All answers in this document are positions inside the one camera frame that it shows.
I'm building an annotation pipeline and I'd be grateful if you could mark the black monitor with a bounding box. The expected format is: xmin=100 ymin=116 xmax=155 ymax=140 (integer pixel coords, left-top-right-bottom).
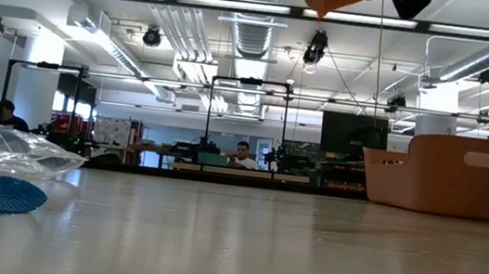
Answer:
xmin=317 ymin=111 xmax=391 ymax=163

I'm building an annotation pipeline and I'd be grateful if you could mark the thin hanging cable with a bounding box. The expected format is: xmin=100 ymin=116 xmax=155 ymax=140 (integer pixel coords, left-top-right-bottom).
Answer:
xmin=365 ymin=0 xmax=392 ymax=126

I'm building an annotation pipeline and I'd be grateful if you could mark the black metal table frame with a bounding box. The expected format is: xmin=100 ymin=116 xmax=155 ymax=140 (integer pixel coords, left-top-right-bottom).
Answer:
xmin=81 ymin=156 xmax=489 ymax=218

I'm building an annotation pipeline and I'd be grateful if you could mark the clear plastic bag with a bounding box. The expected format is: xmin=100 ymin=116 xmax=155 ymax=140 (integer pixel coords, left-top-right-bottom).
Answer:
xmin=0 ymin=119 xmax=92 ymax=187

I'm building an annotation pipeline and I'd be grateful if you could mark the background wooden workbench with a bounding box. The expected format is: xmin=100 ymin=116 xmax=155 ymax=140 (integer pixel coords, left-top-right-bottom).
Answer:
xmin=169 ymin=159 xmax=312 ymax=186

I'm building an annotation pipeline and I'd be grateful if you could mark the person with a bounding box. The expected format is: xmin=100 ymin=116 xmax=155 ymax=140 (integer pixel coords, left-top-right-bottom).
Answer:
xmin=225 ymin=139 xmax=264 ymax=172
xmin=0 ymin=98 xmax=33 ymax=134

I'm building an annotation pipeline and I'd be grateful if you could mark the black background rig frame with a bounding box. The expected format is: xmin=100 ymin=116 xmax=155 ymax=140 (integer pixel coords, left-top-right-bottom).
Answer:
xmin=199 ymin=72 xmax=293 ymax=183
xmin=0 ymin=56 xmax=92 ymax=137

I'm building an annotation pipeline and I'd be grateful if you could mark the orange plastic bin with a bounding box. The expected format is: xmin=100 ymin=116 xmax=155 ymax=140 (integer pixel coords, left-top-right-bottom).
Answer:
xmin=356 ymin=123 xmax=489 ymax=222

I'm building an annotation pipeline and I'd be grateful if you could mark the white board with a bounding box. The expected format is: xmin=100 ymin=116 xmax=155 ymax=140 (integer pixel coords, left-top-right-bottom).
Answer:
xmin=93 ymin=114 xmax=134 ymax=148

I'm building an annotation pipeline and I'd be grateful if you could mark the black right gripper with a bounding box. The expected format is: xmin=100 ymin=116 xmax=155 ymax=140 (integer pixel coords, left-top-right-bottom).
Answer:
xmin=385 ymin=0 xmax=434 ymax=24

